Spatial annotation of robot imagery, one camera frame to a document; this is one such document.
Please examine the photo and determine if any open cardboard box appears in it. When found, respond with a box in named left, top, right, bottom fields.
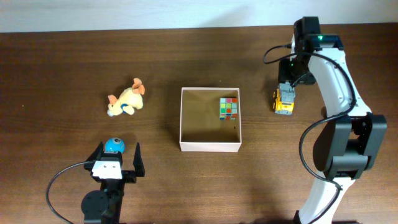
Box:
left=179, top=87, right=243, bottom=152

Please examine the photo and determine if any yellow grey toy truck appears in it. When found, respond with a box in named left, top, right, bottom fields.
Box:
left=272, top=82, right=295, bottom=115

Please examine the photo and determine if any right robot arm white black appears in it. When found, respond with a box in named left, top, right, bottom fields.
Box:
left=278, top=17, right=387, bottom=223

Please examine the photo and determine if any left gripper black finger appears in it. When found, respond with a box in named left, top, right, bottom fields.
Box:
left=86, top=141, right=104, bottom=162
left=133, top=143, right=146, bottom=177

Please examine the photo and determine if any blue ball toy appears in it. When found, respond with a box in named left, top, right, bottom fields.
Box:
left=104, top=138, right=125, bottom=154

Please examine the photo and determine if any yellow plush dog toy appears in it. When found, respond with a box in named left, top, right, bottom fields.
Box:
left=107, top=78, right=145, bottom=117

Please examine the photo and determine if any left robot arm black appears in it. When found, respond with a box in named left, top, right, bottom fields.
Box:
left=81, top=138, right=145, bottom=224

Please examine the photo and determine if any multicolour puzzle cube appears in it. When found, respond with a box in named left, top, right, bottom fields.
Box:
left=219, top=98, right=238, bottom=120

